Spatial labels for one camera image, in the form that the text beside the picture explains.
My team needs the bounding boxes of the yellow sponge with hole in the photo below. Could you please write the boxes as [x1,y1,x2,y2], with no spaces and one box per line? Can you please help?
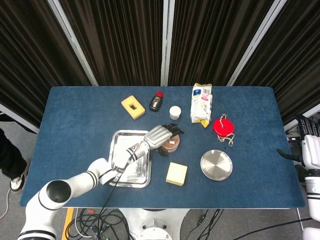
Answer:
[120,95,146,120]

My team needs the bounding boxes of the person's black trouser leg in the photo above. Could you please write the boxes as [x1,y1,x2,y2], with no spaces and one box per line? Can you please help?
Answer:
[0,127,28,180]

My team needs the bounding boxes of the black pleated curtain panel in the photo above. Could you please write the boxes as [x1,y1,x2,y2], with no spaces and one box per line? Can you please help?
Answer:
[0,0,92,128]
[234,0,320,125]
[58,0,165,87]
[167,0,276,87]

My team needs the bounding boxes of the red disc with rope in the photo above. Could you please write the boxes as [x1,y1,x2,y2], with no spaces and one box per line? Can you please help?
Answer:
[212,113,236,147]

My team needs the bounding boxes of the yellow cube block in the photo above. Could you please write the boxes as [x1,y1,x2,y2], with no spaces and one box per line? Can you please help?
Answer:
[165,161,188,187]

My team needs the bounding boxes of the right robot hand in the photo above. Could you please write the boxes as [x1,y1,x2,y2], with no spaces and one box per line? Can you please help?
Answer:
[276,113,320,173]

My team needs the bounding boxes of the white and yellow bag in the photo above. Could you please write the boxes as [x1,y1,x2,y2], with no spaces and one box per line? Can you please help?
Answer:
[190,82,214,129]

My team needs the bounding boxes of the brown round container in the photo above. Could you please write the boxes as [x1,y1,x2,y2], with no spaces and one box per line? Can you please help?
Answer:
[159,133,181,154]

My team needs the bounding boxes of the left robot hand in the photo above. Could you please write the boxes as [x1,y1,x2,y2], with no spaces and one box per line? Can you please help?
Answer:
[143,123,185,157]

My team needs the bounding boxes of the round steel plate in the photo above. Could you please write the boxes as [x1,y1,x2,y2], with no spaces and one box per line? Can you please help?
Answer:
[200,149,233,181]

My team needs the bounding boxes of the black bottle with red cap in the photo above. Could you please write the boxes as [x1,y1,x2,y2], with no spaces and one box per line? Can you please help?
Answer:
[148,91,164,113]

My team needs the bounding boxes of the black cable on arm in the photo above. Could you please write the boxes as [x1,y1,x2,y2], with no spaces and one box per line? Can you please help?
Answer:
[99,149,141,216]

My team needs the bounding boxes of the black and white shoe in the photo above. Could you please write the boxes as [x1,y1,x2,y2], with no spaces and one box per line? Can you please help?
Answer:
[9,159,31,192]

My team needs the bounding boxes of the rectangular steel tray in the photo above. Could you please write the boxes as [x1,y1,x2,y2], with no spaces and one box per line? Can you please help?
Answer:
[108,129,153,189]

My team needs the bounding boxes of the black cable with inline box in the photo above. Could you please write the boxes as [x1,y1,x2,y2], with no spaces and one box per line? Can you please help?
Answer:
[189,208,224,240]

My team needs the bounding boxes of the blue table cloth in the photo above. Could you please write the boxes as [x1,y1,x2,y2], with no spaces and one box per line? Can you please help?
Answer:
[19,86,306,210]

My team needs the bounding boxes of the tangled black floor cables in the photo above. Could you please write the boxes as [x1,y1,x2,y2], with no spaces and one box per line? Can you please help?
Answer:
[64,208,136,240]

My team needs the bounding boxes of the small white jar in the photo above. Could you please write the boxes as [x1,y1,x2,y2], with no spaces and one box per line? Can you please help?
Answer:
[169,105,182,120]

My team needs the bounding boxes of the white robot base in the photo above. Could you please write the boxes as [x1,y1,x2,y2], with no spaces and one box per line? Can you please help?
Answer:
[119,208,190,240]

